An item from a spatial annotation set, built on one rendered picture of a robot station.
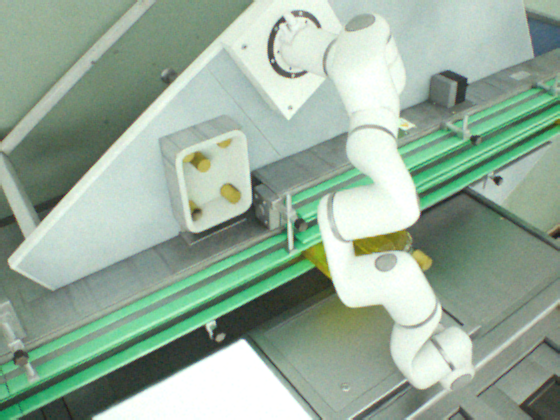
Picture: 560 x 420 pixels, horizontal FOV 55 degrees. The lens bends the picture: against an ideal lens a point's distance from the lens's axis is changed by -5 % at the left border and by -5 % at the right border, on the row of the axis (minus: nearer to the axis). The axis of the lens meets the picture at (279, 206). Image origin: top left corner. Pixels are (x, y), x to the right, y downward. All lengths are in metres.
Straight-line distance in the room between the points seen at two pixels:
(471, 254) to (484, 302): 0.19
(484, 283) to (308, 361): 0.56
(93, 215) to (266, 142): 0.46
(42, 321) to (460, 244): 1.16
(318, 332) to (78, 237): 0.61
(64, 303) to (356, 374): 0.68
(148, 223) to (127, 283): 0.15
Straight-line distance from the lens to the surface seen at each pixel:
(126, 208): 1.32
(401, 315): 0.96
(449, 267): 1.66
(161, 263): 1.35
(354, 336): 1.40
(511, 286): 1.64
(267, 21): 1.25
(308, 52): 1.20
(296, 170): 1.43
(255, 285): 1.39
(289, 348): 1.38
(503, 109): 1.85
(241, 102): 1.34
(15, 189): 1.57
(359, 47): 0.98
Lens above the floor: 1.80
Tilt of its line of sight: 42 degrees down
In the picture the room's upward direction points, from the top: 130 degrees clockwise
